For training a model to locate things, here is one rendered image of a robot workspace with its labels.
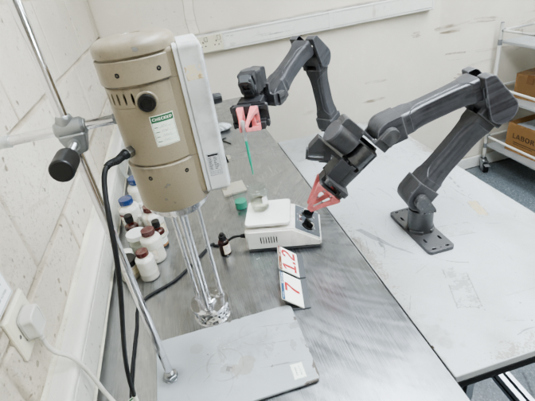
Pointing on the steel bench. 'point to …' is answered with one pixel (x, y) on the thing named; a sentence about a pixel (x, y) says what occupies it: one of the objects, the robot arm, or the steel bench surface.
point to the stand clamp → (74, 143)
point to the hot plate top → (282, 213)
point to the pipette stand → (233, 188)
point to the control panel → (304, 219)
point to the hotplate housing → (280, 236)
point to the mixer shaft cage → (211, 299)
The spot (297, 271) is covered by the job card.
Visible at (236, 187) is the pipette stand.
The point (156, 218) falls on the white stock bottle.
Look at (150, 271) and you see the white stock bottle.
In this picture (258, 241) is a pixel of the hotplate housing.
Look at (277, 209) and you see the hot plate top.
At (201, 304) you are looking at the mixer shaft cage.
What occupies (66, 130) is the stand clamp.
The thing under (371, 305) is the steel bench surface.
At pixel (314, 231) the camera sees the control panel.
